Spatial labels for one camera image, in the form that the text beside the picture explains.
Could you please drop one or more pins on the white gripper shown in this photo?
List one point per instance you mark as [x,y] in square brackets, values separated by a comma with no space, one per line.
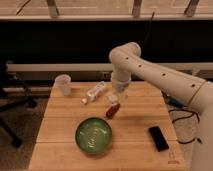
[120,85]

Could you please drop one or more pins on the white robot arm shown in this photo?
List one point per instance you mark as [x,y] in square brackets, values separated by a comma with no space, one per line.
[192,91]

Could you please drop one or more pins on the green ceramic bowl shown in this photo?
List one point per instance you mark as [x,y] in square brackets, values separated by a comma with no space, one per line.
[93,135]

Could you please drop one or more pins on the black phone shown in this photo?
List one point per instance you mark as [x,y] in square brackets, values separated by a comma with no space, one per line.
[158,138]

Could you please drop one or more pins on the wooden table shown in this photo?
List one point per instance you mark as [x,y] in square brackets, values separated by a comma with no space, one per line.
[132,147]

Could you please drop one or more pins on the clear plastic cup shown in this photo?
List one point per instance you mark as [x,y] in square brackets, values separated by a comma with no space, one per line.
[63,83]

